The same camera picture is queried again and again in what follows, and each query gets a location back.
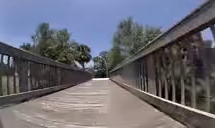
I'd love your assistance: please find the group of green trees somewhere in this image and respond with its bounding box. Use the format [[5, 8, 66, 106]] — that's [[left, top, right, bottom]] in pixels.
[[92, 17, 163, 79], [19, 22, 93, 70]]

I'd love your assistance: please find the grey wooden boardwalk deck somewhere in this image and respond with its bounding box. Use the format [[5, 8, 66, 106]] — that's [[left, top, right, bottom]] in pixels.
[[0, 77, 187, 128]]

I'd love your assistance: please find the weathered wooden railing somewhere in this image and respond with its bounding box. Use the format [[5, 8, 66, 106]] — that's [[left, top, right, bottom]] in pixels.
[[108, 0, 215, 128], [0, 39, 95, 110]]

